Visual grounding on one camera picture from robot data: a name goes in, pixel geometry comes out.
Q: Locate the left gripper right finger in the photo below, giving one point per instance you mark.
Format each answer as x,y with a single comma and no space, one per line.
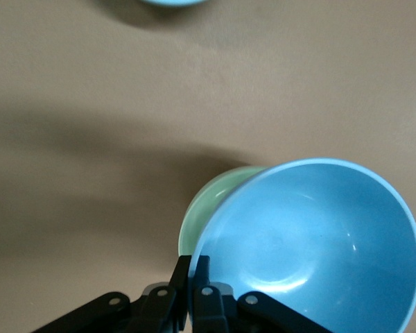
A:
208,312

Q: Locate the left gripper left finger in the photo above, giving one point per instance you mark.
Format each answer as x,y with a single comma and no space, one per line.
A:
180,277

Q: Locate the green bowl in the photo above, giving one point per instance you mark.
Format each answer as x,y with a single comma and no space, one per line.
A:
204,215

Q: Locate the blue bowl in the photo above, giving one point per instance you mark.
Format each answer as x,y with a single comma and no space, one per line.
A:
315,225
173,2

